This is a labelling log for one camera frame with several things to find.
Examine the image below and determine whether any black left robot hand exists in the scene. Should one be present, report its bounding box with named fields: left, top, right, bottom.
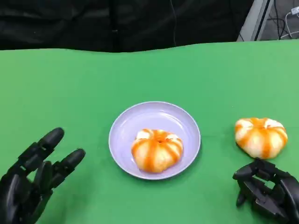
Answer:
left=0, top=127, right=86, bottom=224

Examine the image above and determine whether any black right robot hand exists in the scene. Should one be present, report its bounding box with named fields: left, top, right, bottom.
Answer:
left=232, top=158, right=299, bottom=224

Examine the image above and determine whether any orange and white bread roll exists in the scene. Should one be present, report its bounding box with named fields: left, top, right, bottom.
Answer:
left=235, top=117, right=289, bottom=160
left=130, top=128, right=185, bottom=173

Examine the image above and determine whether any lilac plate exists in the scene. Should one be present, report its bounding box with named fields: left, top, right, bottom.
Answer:
left=108, top=101, right=201, bottom=181

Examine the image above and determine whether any green table cloth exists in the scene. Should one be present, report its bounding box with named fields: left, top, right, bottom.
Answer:
left=0, top=39, right=299, bottom=224

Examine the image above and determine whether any black curtain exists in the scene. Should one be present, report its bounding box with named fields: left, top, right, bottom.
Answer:
left=0, top=0, right=255, bottom=53

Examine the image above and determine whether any white cable with plug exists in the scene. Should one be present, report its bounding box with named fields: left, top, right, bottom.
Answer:
left=280, top=6, right=299, bottom=39

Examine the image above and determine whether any grey metal post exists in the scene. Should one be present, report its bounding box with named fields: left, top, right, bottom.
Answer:
left=236, top=0, right=274, bottom=42

